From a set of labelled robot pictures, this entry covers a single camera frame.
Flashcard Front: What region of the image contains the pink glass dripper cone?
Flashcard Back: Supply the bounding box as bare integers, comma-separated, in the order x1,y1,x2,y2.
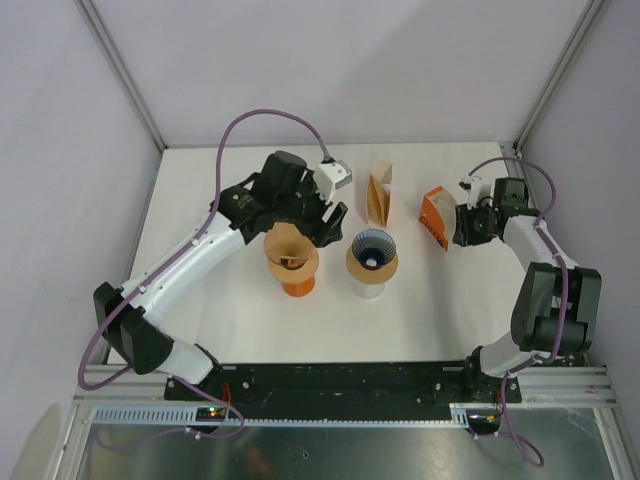
264,233,315,270

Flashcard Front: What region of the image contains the wooden dripper ring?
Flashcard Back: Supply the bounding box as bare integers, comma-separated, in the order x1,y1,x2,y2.
344,244,400,286
267,252,321,286

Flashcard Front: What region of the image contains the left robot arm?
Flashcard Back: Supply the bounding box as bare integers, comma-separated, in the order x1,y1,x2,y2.
93,150,352,400

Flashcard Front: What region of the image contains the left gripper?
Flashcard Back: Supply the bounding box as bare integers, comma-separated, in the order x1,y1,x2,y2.
274,170,346,247

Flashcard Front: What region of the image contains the grey cable duct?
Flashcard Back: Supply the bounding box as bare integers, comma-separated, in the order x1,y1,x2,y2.
91,405,240,426

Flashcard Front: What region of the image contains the brown paper coffee filter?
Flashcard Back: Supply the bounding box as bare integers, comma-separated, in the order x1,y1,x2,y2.
263,222,315,265

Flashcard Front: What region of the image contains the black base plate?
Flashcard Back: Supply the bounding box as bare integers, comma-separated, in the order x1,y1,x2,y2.
164,360,522,423

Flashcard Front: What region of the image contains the left frame post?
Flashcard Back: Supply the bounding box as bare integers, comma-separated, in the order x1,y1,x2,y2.
74,0,167,153

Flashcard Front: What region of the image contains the white coffee filter pack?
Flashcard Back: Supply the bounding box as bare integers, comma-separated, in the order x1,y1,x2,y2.
419,186,457,252

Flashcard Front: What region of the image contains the clear glass dripper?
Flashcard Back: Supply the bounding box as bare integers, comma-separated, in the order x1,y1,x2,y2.
351,279,385,300

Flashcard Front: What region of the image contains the frame post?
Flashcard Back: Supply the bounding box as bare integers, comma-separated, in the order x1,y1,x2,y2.
512,0,610,154
74,0,167,153

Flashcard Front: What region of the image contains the aluminium frame rail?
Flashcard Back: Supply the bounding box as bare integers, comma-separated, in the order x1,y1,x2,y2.
72,367,618,409

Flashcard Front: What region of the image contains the orange glass beaker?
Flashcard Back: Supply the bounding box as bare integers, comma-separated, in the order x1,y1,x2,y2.
281,275,315,298

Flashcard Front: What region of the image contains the blue glass dripper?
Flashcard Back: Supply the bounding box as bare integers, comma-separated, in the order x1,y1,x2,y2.
351,229,397,270

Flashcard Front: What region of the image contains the right frame post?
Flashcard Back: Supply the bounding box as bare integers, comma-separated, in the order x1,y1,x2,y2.
512,0,610,154

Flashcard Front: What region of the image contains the brown coffee filter pack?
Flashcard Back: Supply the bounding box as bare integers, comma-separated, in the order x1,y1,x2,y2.
365,161,393,229

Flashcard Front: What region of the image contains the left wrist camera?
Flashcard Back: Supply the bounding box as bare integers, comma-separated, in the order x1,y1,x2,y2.
313,159,353,205

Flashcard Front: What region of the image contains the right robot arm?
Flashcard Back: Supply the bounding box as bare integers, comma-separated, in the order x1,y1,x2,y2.
453,176,602,401

